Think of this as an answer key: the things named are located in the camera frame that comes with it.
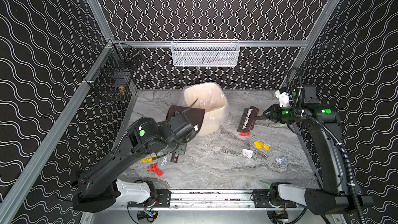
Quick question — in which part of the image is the brown plastic dustpan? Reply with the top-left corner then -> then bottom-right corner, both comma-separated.
166,105 -> 205,163

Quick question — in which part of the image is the brown cartoon-face hand broom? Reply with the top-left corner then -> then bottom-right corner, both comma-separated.
237,106 -> 267,133

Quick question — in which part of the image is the cream trash bin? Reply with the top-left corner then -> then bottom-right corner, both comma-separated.
182,82 -> 228,137

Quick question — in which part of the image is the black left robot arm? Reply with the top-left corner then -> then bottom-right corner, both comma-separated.
71,113 -> 198,213

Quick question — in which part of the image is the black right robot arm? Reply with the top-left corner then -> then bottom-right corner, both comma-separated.
263,85 -> 374,216

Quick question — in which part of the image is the yellow paper scrap right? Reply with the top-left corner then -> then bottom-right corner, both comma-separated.
254,141 -> 270,151

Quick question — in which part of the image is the yellow paper scrap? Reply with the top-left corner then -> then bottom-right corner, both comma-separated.
141,157 -> 156,163
254,141 -> 270,151

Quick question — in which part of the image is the yellow paper scrap left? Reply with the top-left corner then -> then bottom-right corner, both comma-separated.
141,157 -> 156,163

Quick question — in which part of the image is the clear blue wrapper right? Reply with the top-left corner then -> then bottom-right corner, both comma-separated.
275,156 -> 287,166

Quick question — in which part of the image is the red paper scrap left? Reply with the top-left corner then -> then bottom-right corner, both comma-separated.
147,163 -> 164,177

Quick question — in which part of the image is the white printed paper scrap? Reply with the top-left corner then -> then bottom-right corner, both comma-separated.
242,149 -> 254,159

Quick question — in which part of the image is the small brass bell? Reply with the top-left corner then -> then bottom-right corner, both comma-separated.
119,86 -> 125,96

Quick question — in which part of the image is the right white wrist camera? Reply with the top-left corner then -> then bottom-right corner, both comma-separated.
275,87 -> 292,108

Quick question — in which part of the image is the white wire wall basket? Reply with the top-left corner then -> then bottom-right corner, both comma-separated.
171,39 -> 240,67

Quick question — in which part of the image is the black wire wall basket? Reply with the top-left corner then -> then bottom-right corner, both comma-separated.
89,44 -> 142,102

